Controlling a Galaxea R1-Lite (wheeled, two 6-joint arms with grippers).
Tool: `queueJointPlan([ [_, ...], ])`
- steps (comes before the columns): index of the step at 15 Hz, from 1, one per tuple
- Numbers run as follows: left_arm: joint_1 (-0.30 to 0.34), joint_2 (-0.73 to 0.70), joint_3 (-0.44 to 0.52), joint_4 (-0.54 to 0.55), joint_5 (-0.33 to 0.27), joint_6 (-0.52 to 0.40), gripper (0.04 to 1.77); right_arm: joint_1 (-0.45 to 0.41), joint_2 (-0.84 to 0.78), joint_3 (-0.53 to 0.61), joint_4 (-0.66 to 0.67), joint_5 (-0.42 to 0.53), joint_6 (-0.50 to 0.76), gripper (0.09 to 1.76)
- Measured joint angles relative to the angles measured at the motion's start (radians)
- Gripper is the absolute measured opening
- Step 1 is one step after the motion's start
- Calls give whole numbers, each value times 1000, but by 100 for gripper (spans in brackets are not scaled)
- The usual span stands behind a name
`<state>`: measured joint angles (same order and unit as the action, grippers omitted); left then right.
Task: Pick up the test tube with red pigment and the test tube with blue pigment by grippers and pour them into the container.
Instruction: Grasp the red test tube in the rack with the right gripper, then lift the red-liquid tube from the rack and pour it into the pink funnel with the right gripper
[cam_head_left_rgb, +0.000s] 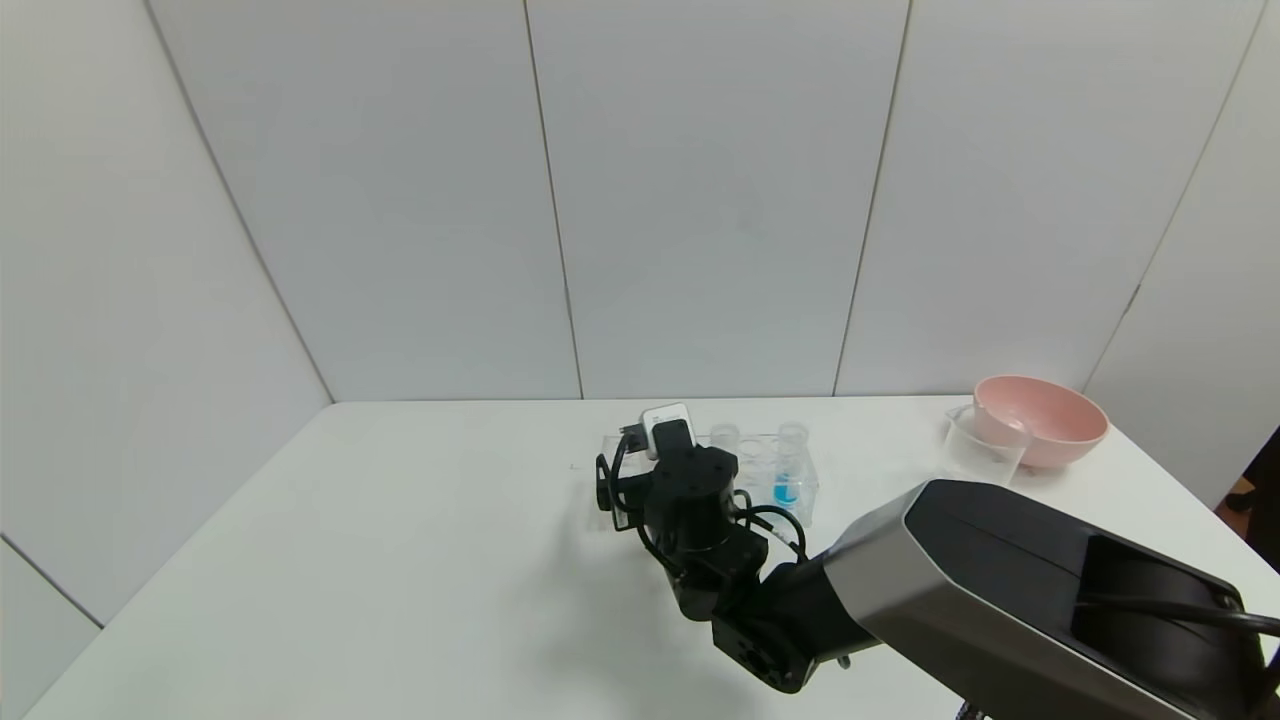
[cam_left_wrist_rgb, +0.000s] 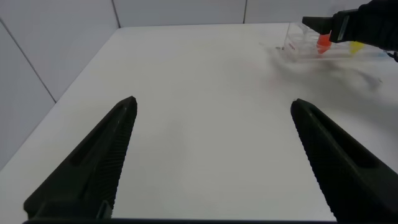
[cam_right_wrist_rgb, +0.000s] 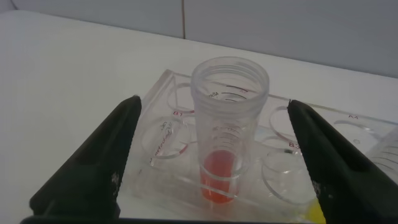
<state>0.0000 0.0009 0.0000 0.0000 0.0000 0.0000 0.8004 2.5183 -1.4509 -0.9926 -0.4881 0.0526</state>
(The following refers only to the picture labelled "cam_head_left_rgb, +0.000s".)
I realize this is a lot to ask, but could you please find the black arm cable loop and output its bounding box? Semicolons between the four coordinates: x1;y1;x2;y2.
742;490;811;561

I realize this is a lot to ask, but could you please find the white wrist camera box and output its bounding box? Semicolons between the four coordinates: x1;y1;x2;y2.
640;402;697;459

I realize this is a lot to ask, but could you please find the clear plastic test tube rack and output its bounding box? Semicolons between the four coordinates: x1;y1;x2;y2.
600;430;821;531

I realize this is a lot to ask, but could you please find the dark object beside table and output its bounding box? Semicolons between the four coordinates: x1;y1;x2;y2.
1225;425;1280;561

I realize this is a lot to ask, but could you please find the clear glass beaker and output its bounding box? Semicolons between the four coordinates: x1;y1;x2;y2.
943;405;1031;488

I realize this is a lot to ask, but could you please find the pink bowl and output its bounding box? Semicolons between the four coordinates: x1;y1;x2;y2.
972;375;1109;469

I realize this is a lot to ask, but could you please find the black camera cable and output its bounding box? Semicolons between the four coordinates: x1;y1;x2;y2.
608;428;647;486

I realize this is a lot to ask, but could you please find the test tube with blue pigment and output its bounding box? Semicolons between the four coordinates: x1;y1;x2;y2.
774;422;809;509

